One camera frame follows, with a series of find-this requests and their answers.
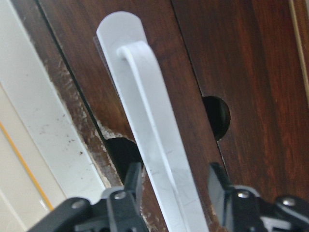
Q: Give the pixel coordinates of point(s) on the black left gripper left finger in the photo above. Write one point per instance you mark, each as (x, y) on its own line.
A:
(117, 211)

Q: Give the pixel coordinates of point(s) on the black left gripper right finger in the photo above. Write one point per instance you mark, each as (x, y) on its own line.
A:
(241, 208)

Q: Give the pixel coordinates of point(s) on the white plastic drawer handle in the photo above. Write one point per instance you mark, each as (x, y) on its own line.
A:
(140, 85)

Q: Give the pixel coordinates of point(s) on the dark brown wooden drawer cabinet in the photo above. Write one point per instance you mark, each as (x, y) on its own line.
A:
(237, 74)

